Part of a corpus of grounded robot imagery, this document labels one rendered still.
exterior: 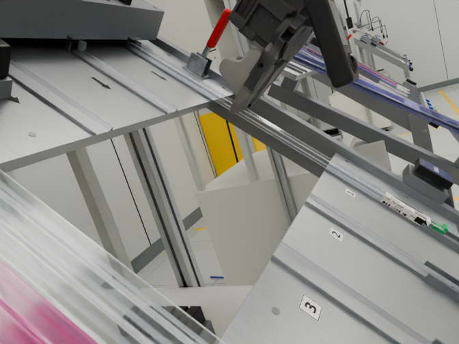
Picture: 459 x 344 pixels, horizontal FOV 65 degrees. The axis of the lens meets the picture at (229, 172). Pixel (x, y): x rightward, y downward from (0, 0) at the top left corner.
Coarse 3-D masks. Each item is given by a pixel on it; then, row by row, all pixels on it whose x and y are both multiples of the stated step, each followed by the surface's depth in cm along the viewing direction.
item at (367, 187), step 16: (144, 48) 53; (160, 64) 52; (192, 80) 51; (208, 96) 50; (224, 96) 50; (240, 112) 49; (272, 128) 48; (288, 144) 48; (304, 144) 47; (320, 160) 46; (352, 176) 45; (368, 192) 45; (384, 192) 45; (432, 224) 43
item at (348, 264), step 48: (336, 192) 42; (288, 240) 30; (336, 240) 33; (384, 240) 37; (432, 240) 42; (288, 288) 25; (336, 288) 27; (384, 288) 30; (432, 288) 33; (240, 336) 20; (288, 336) 22; (336, 336) 23; (384, 336) 25; (432, 336) 28
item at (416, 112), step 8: (296, 56) 76; (304, 64) 75; (312, 64) 74; (320, 72) 74; (360, 88) 72; (368, 88) 72; (376, 96) 72; (384, 96) 71; (392, 104) 71; (400, 104) 70; (408, 112) 70; (416, 112) 70; (424, 112) 70; (432, 120) 69; (440, 120) 69; (448, 128) 68; (456, 128) 68
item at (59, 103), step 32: (32, 64) 37; (64, 64) 40; (96, 64) 44; (128, 64) 48; (32, 96) 32; (64, 96) 34; (96, 96) 37; (128, 96) 40; (160, 96) 44; (192, 96) 48; (0, 128) 27; (32, 128) 28; (64, 128) 30; (96, 128) 32; (128, 128) 35; (0, 160) 24; (32, 160) 26
